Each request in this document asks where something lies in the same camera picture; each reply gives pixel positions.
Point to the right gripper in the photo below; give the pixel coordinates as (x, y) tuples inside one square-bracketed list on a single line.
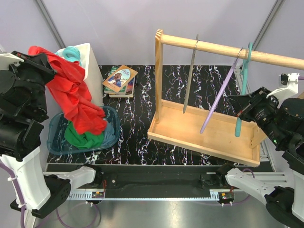
[(241, 102)]

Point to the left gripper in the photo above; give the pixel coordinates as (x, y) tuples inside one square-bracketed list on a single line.
[(40, 61)]

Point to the teal hanger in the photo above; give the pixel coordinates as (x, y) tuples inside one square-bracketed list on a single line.
[(244, 73)]

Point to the purple hanger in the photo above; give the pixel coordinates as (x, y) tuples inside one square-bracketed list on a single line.
[(220, 93)]

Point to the red tank top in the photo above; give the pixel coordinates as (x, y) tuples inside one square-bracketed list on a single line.
[(72, 95)]

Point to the grey hanger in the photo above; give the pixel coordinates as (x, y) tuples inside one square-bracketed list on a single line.
[(187, 94)]

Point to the green tank top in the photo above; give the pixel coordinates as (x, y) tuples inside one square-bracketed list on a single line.
[(86, 140)]

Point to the blue tank top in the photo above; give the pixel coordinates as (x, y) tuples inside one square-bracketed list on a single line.
[(109, 135)]

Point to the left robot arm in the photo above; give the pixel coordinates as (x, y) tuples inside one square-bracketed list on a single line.
[(23, 110)]

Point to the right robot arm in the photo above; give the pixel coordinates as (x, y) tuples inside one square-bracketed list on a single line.
[(283, 124)]

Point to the teal cat-ear headphones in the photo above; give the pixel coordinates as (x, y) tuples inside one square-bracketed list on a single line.
[(71, 54)]

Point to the wooden clothes rack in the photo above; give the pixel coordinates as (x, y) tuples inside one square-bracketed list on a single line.
[(206, 131)]

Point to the white box stand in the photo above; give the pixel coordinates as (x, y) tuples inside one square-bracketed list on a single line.
[(93, 77)]

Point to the green bottom book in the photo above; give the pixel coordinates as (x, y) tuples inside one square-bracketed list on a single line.
[(125, 92)]

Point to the orange top book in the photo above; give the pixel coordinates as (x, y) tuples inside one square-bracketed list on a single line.
[(120, 78)]

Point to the teal plastic bin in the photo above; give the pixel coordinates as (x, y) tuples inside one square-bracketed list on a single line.
[(57, 143)]

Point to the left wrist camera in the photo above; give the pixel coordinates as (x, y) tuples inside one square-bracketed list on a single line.
[(7, 58)]

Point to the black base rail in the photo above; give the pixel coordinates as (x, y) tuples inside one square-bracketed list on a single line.
[(158, 182)]

